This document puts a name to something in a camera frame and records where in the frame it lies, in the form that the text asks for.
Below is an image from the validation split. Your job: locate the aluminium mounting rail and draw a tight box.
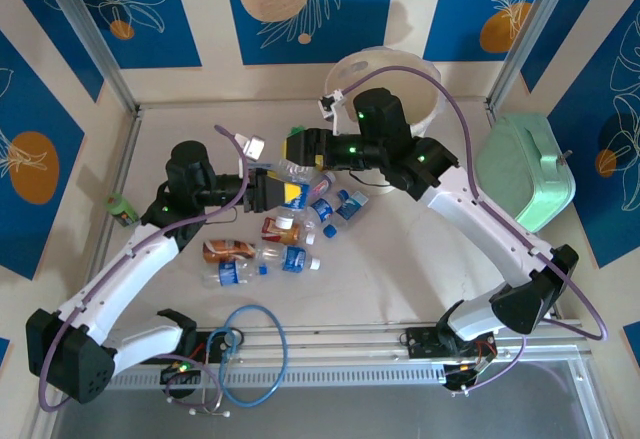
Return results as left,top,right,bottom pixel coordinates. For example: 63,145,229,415
42,322,594,373

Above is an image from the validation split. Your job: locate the grey slotted cable duct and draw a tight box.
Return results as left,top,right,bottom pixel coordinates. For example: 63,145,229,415
63,363,447,391

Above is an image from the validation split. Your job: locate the brown orange labelled bottle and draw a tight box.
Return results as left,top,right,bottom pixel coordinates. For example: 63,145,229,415
201,237,259,265

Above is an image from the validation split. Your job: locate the thin black gripper wire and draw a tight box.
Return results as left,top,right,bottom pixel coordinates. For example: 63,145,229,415
348,168,396,191
202,206,240,225

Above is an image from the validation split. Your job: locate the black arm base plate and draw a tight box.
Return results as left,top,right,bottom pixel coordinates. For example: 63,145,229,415
138,328,246,366
399,326,496,360

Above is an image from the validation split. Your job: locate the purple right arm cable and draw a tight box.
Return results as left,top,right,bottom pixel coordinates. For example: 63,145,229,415
342,66,610,395

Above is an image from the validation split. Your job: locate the grey metal panel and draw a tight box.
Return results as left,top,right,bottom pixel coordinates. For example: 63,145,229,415
49,358,601,439

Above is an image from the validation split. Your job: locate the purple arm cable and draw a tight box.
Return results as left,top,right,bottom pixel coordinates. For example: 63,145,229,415
342,66,610,395
38,125,249,413

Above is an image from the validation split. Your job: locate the thin black left gripper wire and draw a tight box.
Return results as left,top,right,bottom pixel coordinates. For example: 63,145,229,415
202,206,240,225

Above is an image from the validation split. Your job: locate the mint green zip case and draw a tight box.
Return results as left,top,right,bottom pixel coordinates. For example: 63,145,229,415
474,112,577,235

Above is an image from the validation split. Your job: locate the blue stethoscope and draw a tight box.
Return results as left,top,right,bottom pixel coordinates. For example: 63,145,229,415
188,303,290,419

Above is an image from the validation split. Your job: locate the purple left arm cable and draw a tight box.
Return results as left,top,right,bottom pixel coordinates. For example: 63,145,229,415
38,125,249,413

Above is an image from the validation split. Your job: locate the aluminium side rail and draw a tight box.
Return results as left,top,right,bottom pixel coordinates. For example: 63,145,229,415
74,108,144,330

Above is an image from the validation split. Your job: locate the thin black right gripper wire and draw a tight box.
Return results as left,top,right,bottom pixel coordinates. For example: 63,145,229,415
348,168,396,191

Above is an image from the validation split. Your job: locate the aluminium frame post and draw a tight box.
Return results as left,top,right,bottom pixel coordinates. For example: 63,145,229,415
38,0,140,113
487,0,589,110

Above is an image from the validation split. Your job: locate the clear bottle light blue label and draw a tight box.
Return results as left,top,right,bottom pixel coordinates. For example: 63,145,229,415
333,190,370,224

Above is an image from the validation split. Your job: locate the red orange label juice bottle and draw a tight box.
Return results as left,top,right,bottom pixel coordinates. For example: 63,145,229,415
261,215,305,246

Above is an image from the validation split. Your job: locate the small green capped bottle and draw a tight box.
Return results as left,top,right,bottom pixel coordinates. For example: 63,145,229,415
103,192,140,226

